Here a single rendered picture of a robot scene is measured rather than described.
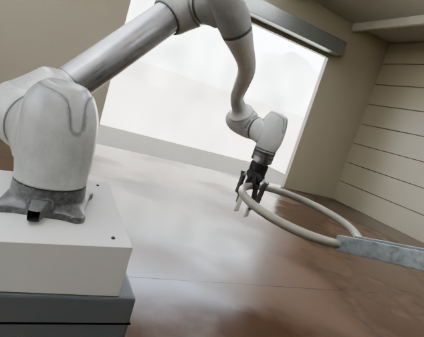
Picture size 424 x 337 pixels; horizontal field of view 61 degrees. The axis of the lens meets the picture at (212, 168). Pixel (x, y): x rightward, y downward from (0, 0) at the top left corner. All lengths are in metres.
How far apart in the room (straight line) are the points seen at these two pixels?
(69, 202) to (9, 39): 5.98
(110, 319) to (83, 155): 0.35
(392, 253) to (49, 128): 0.94
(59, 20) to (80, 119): 5.97
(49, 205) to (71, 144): 0.14
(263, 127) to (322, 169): 7.81
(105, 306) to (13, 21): 6.17
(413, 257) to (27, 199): 0.97
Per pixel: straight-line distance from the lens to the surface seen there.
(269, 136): 1.41
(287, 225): 1.17
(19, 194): 0.84
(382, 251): 1.17
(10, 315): 0.80
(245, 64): 1.21
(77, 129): 0.79
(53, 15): 6.74
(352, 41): 9.23
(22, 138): 0.81
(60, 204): 0.82
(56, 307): 0.79
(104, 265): 0.76
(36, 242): 0.73
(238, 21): 1.12
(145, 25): 1.12
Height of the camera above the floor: 1.22
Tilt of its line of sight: 9 degrees down
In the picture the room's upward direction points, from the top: 17 degrees clockwise
